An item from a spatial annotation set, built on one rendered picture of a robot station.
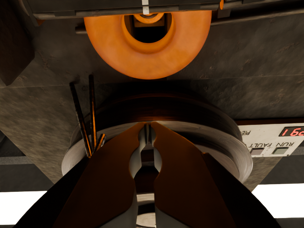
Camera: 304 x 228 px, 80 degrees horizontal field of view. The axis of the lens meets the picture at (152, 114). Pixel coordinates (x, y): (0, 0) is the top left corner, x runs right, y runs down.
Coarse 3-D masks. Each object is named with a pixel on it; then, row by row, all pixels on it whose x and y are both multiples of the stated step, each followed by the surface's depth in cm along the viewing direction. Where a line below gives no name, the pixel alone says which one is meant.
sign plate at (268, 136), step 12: (240, 120) 54; (252, 120) 54; (264, 120) 53; (276, 120) 53; (288, 120) 53; (300, 120) 53; (252, 132) 55; (264, 132) 55; (276, 132) 55; (288, 132) 55; (252, 144) 59; (264, 144) 59; (276, 144) 60; (288, 144) 60; (252, 156) 65; (264, 156) 65; (276, 156) 65
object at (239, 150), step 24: (96, 120) 38; (120, 120) 34; (144, 120) 31; (168, 120) 31; (192, 120) 32; (216, 120) 37; (72, 144) 37; (216, 144) 36; (240, 144) 36; (240, 168) 43
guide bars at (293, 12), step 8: (280, 8) 27; (288, 8) 27; (296, 8) 27; (224, 16) 28; (232, 16) 28; (240, 16) 27; (248, 16) 27; (256, 16) 27; (264, 16) 27; (272, 16) 27; (216, 24) 28; (224, 24) 28; (80, 32) 29
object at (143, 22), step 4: (136, 16) 31; (140, 16) 31; (156, 16) 31; (160, 16) 31; (164, 16) 32; (136, 20) 32; (140, 20) 32; (144, 20) 32; (148, 20) 32; (152, 20) 32; (156, 20) 32; (160, 20) 32; (164, 20) 32; (136, 24) 32; (140, 24) 33; (144, 24) 33; (148, 24) 33; (152, 24) 33; (156, 24) 33; (160, 24) 33; (164, 24) 33
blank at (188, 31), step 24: (96, 24) 22; (120, 24) 22; (192, 24) 22; (96, 48) 25; (120, 48) 25; (144, 48) 26; (168, 48) 25; (192, 48) 25; (144, 72) 27; (168, 72) 27
